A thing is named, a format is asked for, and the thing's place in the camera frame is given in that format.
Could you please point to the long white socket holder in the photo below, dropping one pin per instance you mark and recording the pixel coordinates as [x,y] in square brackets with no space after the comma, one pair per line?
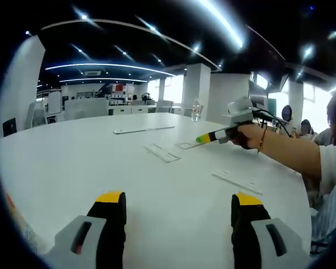
[144,129]

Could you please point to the clear acrylic plate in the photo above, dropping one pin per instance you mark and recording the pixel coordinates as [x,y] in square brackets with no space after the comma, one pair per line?
[236,182]
[189,145]

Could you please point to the clear water bottle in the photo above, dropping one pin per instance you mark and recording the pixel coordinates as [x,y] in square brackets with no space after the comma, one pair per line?
[195,110]

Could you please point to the white short-sleeved shirt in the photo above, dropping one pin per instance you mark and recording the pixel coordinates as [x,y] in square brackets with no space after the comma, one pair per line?
[334,168]

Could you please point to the teal board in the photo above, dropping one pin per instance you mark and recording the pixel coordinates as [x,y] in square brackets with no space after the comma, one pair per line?
[272,106]

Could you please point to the curved ceiling light strip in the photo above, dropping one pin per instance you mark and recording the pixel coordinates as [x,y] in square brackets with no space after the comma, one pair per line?
[103,79]
[109,66]

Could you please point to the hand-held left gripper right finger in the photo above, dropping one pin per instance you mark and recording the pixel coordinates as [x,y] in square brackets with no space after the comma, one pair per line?
[247,238]

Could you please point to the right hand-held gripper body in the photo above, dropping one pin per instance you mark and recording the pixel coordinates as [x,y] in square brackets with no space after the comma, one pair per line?
[240,110]

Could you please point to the long ceiling light strip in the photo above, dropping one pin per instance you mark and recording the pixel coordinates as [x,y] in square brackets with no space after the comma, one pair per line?
[221,19]

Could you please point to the hanging dark screen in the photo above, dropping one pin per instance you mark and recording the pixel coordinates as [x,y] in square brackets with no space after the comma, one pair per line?
[278,82]

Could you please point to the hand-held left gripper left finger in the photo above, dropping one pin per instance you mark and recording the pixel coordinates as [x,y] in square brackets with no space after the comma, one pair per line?
[100,238]

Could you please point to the person's right hand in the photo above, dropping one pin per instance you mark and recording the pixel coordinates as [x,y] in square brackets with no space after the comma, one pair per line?
[250,136]

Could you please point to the striped blue garment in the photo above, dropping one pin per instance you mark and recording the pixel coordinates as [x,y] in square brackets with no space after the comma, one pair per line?
[329,218]

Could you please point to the computer monitor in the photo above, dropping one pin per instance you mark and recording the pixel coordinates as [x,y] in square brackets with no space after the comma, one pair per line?
[259,93]

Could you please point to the ceiling air vent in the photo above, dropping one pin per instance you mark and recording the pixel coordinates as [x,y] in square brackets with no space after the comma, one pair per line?
[92,73]

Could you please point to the white desk partition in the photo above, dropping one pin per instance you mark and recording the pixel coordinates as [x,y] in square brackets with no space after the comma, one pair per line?
[86,109]

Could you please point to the shelf with red white boxes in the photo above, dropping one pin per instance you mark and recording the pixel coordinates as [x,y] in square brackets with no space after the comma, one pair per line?
[120,93]

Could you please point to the tomato label drink bottle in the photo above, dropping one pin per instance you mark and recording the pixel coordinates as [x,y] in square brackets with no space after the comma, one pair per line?
[25,224]

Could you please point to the black box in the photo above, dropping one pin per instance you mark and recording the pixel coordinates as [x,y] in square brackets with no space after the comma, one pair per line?
[9,127]

